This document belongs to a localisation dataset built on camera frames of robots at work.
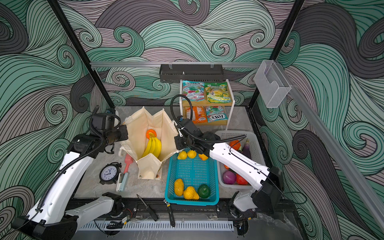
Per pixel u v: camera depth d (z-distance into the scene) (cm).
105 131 52
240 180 76
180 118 64
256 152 84
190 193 74
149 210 73
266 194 37
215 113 91
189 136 52
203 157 88
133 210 73
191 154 89
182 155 88
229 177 78
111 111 61
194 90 79
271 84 79
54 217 37
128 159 89
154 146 89
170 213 71
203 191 74
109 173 83
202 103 78
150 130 95
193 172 86
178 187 76
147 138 93
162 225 70
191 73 95
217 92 78
